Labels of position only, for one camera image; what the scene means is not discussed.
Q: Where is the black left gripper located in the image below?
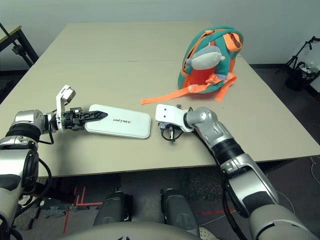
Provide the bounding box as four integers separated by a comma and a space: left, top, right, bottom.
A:
62, 107, 109, 131

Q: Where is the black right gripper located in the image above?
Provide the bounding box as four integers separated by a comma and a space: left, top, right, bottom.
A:
159, 122, 185, 143

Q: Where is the white Unitree pencil case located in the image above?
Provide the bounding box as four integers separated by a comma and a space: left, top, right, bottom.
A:
84, 104, 152, 140

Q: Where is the teal and orange backpack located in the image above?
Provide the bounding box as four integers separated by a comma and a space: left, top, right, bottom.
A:
140, 24, 245, 105

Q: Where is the grey plush shark pendant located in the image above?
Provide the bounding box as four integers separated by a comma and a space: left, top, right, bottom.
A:
186, 45, 226, 70

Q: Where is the grey robot right leg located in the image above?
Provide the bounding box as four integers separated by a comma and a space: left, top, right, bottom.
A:
161, 188, 201, 236

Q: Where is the grey robot leg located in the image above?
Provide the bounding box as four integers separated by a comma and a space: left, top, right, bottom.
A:
161, 188, 201, 236
93, 191, 133, 227

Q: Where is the grey robot left leg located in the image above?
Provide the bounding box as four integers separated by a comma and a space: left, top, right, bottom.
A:
93, 191, 133, 227

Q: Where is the black stand pole with clamp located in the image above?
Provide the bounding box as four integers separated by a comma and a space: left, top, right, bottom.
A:
0, 22, 24, 55

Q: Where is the white sneaker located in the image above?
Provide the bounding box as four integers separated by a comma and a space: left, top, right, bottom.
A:
18, 195, 34, 206

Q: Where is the grey robot torso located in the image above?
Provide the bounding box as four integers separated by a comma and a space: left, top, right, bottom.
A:
59, 222, 201, 240

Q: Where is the black bag with white contents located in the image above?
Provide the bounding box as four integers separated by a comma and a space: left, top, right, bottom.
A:
284, 61, 320, 92

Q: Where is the black tripod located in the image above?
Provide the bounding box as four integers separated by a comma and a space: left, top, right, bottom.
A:
276, 36, 320, 73

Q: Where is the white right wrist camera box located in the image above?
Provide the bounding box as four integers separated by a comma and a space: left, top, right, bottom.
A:
154, 103, 195, 133

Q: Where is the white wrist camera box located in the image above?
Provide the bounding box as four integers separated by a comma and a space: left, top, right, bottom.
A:
55, 84, 76, 131
154, 103, 195, 133

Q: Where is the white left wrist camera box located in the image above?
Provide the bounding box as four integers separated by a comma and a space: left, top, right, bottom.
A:
55, 84, 76, 131

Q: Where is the black left wrist camera cable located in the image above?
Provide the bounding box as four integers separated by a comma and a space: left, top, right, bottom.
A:
0, 124, 55, 240

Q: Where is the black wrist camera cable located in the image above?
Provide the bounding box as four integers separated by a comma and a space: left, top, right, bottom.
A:
0, 124, 55, 240
159, 126, 250, 240

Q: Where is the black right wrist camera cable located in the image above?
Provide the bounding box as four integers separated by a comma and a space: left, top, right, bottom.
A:
159, 126, 250, 240

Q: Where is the beige side table black frame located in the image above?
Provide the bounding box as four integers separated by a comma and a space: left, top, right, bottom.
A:
0, 24, 40, 68

